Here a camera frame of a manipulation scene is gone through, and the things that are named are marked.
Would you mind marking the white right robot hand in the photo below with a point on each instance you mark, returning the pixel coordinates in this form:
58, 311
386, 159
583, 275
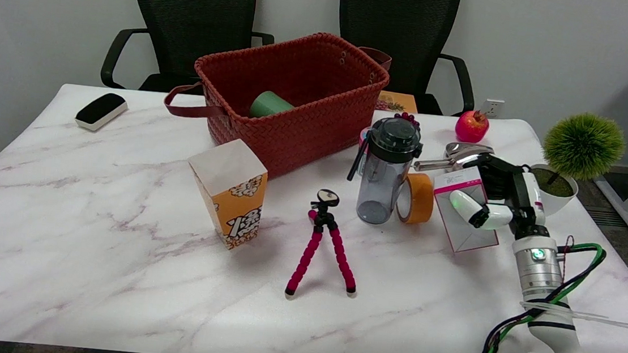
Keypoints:
525, 195

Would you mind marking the white paper box pink trim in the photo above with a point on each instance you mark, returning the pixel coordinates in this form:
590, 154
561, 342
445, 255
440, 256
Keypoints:
468, 235

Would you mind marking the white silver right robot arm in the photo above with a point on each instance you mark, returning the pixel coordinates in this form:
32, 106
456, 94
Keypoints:
538, 273

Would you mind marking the orange printed box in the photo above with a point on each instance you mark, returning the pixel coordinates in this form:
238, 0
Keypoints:
397, 102

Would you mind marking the orange popcorn box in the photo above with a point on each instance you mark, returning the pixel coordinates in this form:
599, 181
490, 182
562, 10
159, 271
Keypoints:
233, 192

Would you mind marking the green ball plant white pot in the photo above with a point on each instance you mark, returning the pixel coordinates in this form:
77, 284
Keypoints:
584, 144

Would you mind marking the metal scoop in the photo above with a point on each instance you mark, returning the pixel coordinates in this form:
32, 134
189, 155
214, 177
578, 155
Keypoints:
458, 150

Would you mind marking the red pomegranate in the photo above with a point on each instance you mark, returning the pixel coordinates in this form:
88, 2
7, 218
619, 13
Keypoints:
471, 126

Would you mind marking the orange tape roll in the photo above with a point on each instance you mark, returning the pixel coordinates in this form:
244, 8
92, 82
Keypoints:
422, 198

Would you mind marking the dark red grape bunch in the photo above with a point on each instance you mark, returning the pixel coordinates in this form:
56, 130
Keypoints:
408, 118

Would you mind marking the grey transparent water bottle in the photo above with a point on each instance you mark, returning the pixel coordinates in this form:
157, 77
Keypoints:
382, 171

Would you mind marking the small pink object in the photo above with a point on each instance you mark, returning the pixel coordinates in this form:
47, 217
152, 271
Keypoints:
363, 136

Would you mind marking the black mesh office chair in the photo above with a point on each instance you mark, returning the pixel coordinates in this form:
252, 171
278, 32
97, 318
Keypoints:
398, 24
189, 12

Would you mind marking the red flexible mini tripod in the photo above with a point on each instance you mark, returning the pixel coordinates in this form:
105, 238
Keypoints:
317, 239

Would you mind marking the red woven basket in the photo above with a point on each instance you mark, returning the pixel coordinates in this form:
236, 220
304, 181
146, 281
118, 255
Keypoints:
307, 125

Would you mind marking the green cup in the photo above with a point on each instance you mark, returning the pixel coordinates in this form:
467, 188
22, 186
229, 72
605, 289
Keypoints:
268, 105

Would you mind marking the black white board eraser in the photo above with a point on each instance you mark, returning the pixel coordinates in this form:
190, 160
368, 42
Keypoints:
100, 110

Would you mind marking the white wall outlet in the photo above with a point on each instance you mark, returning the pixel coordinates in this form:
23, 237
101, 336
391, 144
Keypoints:
493, 108

